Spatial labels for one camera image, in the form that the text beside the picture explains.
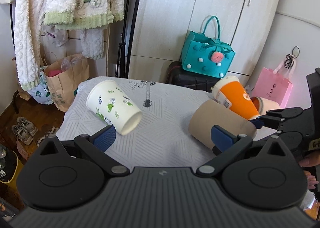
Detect brown paper shopping bag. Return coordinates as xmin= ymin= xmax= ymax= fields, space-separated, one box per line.
xmin=44 ymin=53 xmax=89 ymax=112

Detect black tripod stand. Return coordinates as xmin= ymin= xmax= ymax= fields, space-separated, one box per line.
xmin=116 ymin=0 xmax=140 ymax=78

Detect white fluffy robe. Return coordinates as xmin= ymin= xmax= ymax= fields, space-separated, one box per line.
xmin=14 ymin=0 xmax=46 ymax=91

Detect tan cylindrical cup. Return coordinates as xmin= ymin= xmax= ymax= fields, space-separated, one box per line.
xmin=189 ymin=99 xmax=257 ymax=149

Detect person's hand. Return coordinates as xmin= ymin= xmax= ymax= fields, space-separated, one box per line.
xmin=298 ymin=151 xmax=320 ymax=190

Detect white wardrobe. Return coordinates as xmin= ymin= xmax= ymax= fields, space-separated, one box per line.
xmin=126 ymin=0 xmax=279 ymax=84

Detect green white plastic bag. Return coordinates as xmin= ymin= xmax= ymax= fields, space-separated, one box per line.
xmin=28 ymin=66 xmax=53 ymax=105

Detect white paper cup green print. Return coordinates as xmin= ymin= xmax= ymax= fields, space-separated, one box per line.
xmin=86 ymin=80 xmax=142 ymax=135

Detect orange paper cup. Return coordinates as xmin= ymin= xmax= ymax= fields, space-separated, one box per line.
xmin=211 ymin=76 xmax=260 ymax=120

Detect teal felt handbag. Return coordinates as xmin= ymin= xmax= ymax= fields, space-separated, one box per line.
xmin=181 ymin=16 xmax=235 ymax=79

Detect grey sneaker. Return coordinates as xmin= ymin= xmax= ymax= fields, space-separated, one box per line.
xmin=11 ymin=125 xmax=33 ymax=145
xmin=17 ymin=117 xmax=38 ymax=136

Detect black suitcase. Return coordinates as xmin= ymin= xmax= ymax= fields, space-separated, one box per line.
xmin=166 ymin=62 xmax=220 ymax=92

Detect pink cup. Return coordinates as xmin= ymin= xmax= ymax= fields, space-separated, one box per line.
xmin=251 ymin=97 xmax=280 ymax=115

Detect pink paper gift bag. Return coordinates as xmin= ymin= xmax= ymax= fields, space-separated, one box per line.
xmin=252 ymin=59 xmax=297 ymax=108

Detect black hair ties on hook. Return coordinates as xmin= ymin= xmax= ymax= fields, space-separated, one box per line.
xmin=284 ymin=46 xmax=301 ymax=69

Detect grey patterned tablecloth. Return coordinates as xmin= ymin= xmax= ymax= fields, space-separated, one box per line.
xmin=56 ymin=76 xmax=214 ymax=170

